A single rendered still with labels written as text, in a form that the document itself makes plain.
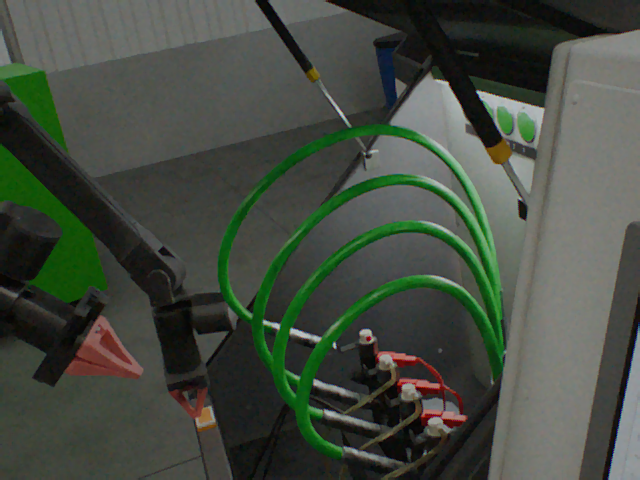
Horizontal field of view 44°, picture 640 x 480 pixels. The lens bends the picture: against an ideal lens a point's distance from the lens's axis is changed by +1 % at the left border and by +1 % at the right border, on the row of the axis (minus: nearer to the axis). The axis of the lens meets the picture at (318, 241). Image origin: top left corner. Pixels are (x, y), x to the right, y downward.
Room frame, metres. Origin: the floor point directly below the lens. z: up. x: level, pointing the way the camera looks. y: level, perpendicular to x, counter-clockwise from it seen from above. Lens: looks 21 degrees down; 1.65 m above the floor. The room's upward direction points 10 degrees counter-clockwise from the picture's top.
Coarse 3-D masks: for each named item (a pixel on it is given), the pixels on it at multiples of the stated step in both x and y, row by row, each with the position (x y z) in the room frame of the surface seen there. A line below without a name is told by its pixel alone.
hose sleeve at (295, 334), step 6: (276, 324) 0.93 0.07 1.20; (276, 330) 0.93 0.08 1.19; (294, 330) 0.94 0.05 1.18; (294, 336) 0.93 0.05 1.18; (300, 336) 0.94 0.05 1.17; (306, 336) 0.94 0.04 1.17; (312, 336) 0.94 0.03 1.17; (294, 342) 0.93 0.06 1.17; (300, 342) 0.94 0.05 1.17; (306, 342) 0.94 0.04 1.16; (312, 342) 0.94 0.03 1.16; (312, 348) 0.94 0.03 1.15
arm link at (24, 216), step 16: (0, 208) 0.78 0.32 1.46; (16, 208) 0.79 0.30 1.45; (32, 208) 0.82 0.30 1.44; (0, 224) 0.77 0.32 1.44; (16, 224) 0.77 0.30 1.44; (32, 224) 0.78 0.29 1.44; (48, 224) 0.80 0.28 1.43; (0, 240) 0.77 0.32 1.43; (16, 240) 0.76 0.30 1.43; (32, 240) 0.76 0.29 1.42; (48, 240) 0.77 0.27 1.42; (0, 256) 0.77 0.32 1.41; (16, 256) 0.76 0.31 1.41; (32, 256) 0.77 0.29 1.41; (48, 256) 0.79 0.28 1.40; (0, 272) 0.76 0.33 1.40; (16, 272) 0.76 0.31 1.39; (32, 272) 0.77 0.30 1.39
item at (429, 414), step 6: (426, 414) 0.79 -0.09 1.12; (432, 414) 0.79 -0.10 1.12; (438, 414) 0.79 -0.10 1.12; (444, 414) 0.79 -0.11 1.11; (450, 414) 0.79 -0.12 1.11; (426, 420) 0.79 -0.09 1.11; (444, 420) 0.78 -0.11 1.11; (450, 420) 0.78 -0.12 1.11; (456, 420) 0.78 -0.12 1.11; (462, 420) 0.77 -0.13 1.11; (450, 426) 0.78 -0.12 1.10
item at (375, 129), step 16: (352, 128) 0.96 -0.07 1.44; (368, 128) 0.97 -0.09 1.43; (384, 128) 0.97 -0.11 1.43; (400, 128) 0.98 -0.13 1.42; (320, 144) 0.95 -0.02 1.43; (432, 144) 0.98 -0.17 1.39; (288, 160) 0.94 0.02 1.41; (448, 160) 0.99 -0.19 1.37; (272, 176) 0.94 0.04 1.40; (464, 176) 0.99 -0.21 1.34; (256, 192) 0.93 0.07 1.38; (240, 208) 0.93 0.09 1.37; (480, 208) 0.99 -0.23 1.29; (240, 224) 0.93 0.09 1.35; (480, 224) 1.00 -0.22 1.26; (224, 240) 0.92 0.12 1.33; (224, 256) 0.92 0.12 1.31; (224, 272) 0.92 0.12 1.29; (496, 272) 1.00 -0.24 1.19; (224, 288) 0.92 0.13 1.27; (240, 304) 0.93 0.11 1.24
